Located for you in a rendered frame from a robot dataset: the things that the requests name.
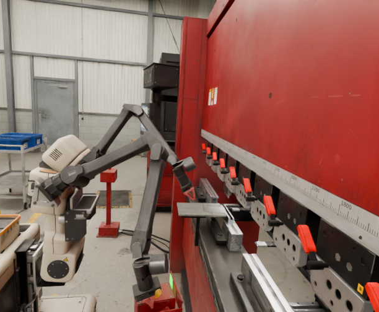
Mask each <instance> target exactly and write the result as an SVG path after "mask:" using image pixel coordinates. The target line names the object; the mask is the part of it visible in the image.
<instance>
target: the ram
mask: <svg viewBox="0 0 379 312"><path fill-rule="evenodd" d="M216 87H217V101H216V105H214V95H213V98H212V89H214V93H215V88H216ZM210 89H211V101H212V100H213V103H212V105H208V103H209V90H210ZM202 129H203V130H205V131H207V132H209V133H211V134H213V135H215V136H217V137H219V138H221V139H223V140H225V141H227V142H229V143H231V144H233V145H235V146H237V147H239V148H241V149H243V150H245V151H247V152H249V153H251V154H253V155H255V156H257V157H259V158H261V159H263V160H265V161H267V162H269V163H271V164H273V165H275V166H277V167H279V168H281V169H283V170H285V171H287V172H289V173H291V174H293V175H295V176H297V177H299V178H301V179H303V180H305V181H307V182H309V183H311V184H313V185H315V186H317V187H319V188H321V189H324V190H325V191H327V192H329V193H331V194H333V195H335V196H337V197H340V198H341V199H343V200H345V201H347V202H350V203H351V204H353V205H355V206H357V207H359V208H361V209H363V210H366V211H367V212H369V213H371V214H373V215H376V216H377V217H379V0H235V1H234V2H233V4H232V5H231V7H230V8H229V10H228V11H227V13H226V14H225V15H224V17H223V19H222V20H221V21H220V23H219V24H218V26H217V27H216V29H215V30H214V32H213V33H212V35H211V36H210V37H209V39H208V43H207V59H206V76H205V85H204V102H203V119H202ZM201 136H202V137H203V138H205V139H207V140H208V141H209V142H211V143H213V144H214V145H215V146H217V147H218V148H220V149H221V150H223V151H224V152H226V153H227V154H229V155H230V156H232V157H233V158H234V159H236V160H238V161H239V162H240V163H242V164H244V165H245V166H246V167H248V168H249V169H251V170H253V171H254V172H255V173H257V174H258V175H259V176H261V177H263V178H264V179H266V180H267V181H269V182H270V183H272V184H273V185H274V186H276V187H277V188H279V189H280V190H282V191H283V192H285V193H286V194H288V195H289V196H290V197H292V198H294V199H295V200H296V201H298V202H299V203H301V204H303V205H304V206H305V207H307V208H309V209H310V210H311V211H313V212H314V213H316V214H317V215H319V216H320V217H322V218H323V219H325V220H326V221H328V222H329V223H330V224H332V225H334V226H335V227H336V228H338V229H340V230H341V231H342V232H344V233H345V234H347V235H348V236H350V237H351V238H353V239H354V240H355V241H357V242H359V243H360V244H361V245H363V246H365V247H366V248H367V249H369V250H370V251H372V252H373V253H375V254H376V255H378V256H379V237H377V236H375V235H373V234H372V233H370V232H368V231H366V230H365V229H363V228H362V227H360V226H358V225H356V224H355V223H353V222H351V221H350V220H348V219H346V218H345V217H343V216H341V215H339V214H338V213H336V212H335V211H333V210H331V209H330V208H328V207H326V206H324V205H323V204H321V203H319V202H318V201H316V200H314V199H313V198H311V197H310V196H307V195H306V194H304V193H303V192H301V191H299V190H297V189H296V188H294V187H293V186H291V185H289V184H287V183H286V182H284V181H282V180H280V179H279V178H277V177H276V176H274V175H272V174H270V173H269V172H267V171H266V170H264V169H262V168H260V167H259V166H257V165H255V164H254V163H252V162H250V161H249V160H247V159H245V158H243V157H242V156H240V155H239V154H236V153H235V152H233V151H232V150H230V149H228V148H226V147H225V146H223V145H222V144H220V143H218V142H216V141H215V140H213V139H211V138H210V137H208V136H206V135H205V134H203V133H201Z"/></svg>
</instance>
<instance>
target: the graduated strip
mask: <svg viewBox="0 0 379 312"><path fill-rule="evenodd" d="M201 132H202V133H203V134H205V135H206V136H208V137H210V138H211V139H213V140H215V141H216V142H218V143H220V144H222V145H223V146H225V147H226V148H228V149H230V150H232V151H233V152H235V153H236V154H239V155H240V156H242V157H243V158H245V159H247V160H249V161H250V162H252V163H254V164H255V165H257V166H259V167H260V168H262V169H264V170H266V171H267V172H269V173H270V174H272V175H274V176H276V177H277V178H279V179H280V180H282V181H284V182H286V183H287V184H289V185H291V186H293V187H294V188H296V189H297V190H299V191H301V192H303V193H304V194H306V195H307V196H310V197H311V198H313V199H314V200H316V201H318V202H319V203H321V204H323V205H324V206H326V207H328V208H330V209H331V210H333V211H335V212H336V213H338V214H339V215H341V216H343V217H345V218H346V219H348V220H350V221H351V222H353V223H355V224H356V225H358V226H360V227H362V228H363V229H365V230H366V231H368V232H370V233H372V234H373V235H375V236H377V237H379V217H377V216H376V215H373V214H371V213H369V212H367V211H366V210H363V209H361V208H359V207H357V206H355V205H353V204H351V203H350V202H347V201H345V200H343V199H341V198H340V197H337V196H335V195H333V194H331V193H329V192H327V191H325V190H324V189H321V188H319V187H317V186H315V185H313V184H311V183H309V182H307V181H305V180H303V179H301V178H299V177H297V176H295V175H293V174H291V173H289V172H287V171H285V170H283V169H281V168H279V167H277V166H275V165H273V164H271V163H269V162H267V161H265V160H263V159H261V158H259V157H257V156H255V155H253V154H251V153H249V152H247V151H245V150H243V149H241V148H239V147H237V146H235V145H233V144H231V143H229V142H227V141H225V140H223V139H221V138H219V137H217V136H215V135H213V134H211V133H209V132H207V131H205V130H203V129H201Z"/></svg>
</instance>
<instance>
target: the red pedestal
mask: <svg viewBox="0 0 379 312"><path fill-rule="evenodd" d="M116 179H117V169H116V168H109V169H107V170H105V171H103V172H101V173H100V182H102V183H107V206H106V222H101V224H100V226H99V228H98V233H97V236H96V237H97V238H117V237H118V234H119V233H118V231H119V229H120V222H111V183H114V182H115V181H116Z"/></svg>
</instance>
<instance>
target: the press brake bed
mask: <svg viewBox="0 0 379 312"><path fill-rule="evenodd" d="M194 231H195V223H194V219H193V218H184V220H183V239H182V247H183V254H184V259H185V266H186V269H181V280H182V286H183V296H184V301H185V311H186V312H220V308H219V304H218V301H217V297H216V293H215V291H214V287H213V284H212V280H211V276H210V274H209V270H208V268H207V264H206V260H205V257H204V253H203V249H202V247H201V243H200V240H198V246H195V245H194Z"/></svg>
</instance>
